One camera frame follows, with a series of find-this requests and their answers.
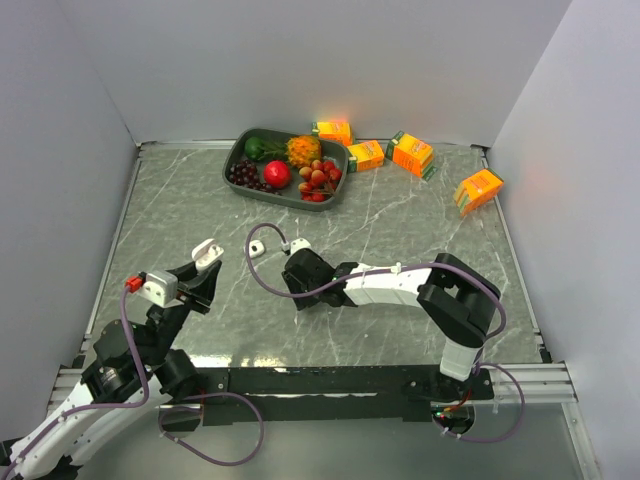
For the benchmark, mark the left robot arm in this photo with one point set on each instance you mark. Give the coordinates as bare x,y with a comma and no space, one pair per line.
135,369

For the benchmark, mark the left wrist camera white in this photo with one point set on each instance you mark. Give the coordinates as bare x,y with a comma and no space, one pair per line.
158,287

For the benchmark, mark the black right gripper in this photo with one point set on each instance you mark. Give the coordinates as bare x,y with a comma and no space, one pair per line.
292,282

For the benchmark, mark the white oval charging case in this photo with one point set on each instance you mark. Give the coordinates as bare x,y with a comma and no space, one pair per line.
206,253

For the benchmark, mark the orange box middle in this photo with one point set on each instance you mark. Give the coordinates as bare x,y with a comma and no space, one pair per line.
365,156

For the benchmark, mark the red pomegranate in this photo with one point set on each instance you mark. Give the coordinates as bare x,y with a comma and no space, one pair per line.
277,174

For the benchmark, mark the orange sponge box near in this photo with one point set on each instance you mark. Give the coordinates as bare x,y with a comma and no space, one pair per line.
412,154

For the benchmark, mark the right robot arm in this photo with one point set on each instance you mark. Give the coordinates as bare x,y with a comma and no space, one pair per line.
456,298

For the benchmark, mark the dark purple grapes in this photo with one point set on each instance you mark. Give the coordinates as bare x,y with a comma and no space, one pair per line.
250,176

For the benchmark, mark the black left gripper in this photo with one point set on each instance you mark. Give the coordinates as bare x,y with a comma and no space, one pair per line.
202,285

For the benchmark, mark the orange pineapple toy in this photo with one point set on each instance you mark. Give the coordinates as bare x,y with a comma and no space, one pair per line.
302,151

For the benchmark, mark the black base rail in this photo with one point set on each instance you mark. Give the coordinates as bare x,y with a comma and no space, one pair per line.
407,392

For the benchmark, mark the green pepper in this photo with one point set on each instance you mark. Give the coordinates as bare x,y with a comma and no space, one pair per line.
254,149

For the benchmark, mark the white square charging case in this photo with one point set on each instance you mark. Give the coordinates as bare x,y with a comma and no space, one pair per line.
255,249

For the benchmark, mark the orange box back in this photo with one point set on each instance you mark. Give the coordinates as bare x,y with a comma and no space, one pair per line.
340,132

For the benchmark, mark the orange striped sponge box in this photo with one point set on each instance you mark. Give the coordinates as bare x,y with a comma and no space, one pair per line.
476,190

